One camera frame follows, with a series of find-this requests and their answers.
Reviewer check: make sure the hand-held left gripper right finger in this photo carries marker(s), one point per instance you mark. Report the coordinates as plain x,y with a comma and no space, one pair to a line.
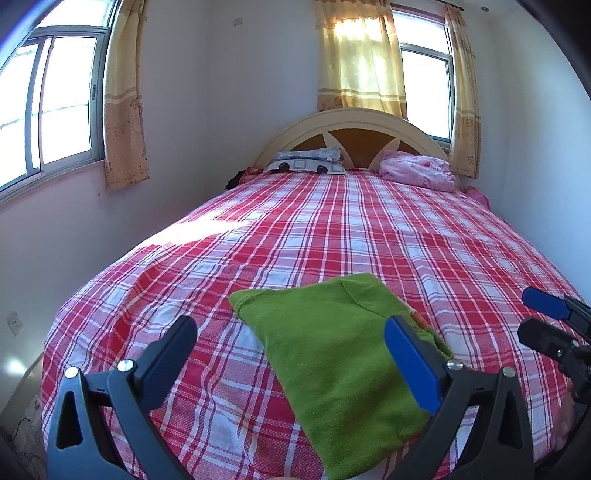
413,364

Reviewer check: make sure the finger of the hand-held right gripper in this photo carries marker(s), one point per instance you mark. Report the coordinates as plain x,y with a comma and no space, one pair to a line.
545,302
540,334

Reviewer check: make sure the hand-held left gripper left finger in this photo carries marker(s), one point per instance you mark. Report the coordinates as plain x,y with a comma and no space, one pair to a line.
173,355

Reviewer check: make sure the green orange striped knit sweater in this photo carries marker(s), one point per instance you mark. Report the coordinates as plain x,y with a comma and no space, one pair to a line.
332,360

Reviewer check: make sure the pink cloth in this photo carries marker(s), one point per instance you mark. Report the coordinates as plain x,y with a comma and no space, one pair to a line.
478,196

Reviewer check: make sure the red plaid bed sheet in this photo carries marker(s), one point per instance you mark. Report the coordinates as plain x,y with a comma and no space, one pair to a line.
323,221

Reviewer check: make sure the pink pillow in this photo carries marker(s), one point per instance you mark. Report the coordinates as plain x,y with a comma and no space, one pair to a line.
415,168

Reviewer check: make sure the dark clothing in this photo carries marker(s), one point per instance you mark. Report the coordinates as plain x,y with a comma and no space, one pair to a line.
235,177

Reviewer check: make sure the white blue patterned pillow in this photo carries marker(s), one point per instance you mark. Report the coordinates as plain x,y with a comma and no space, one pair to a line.
304,161

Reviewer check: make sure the small window behind headboard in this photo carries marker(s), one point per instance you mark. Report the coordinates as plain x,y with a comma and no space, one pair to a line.
425,92

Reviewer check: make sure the cream wooden headboard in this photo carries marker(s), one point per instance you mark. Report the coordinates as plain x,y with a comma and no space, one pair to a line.
351,117

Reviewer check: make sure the large sliding window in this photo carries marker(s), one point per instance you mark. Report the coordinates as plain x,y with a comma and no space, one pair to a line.
64,101

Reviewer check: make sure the black curtain rod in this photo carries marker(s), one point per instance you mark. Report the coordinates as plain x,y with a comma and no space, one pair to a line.
455,4

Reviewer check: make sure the white wall socket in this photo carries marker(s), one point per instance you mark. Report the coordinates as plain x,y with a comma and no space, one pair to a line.
14,321
34,404

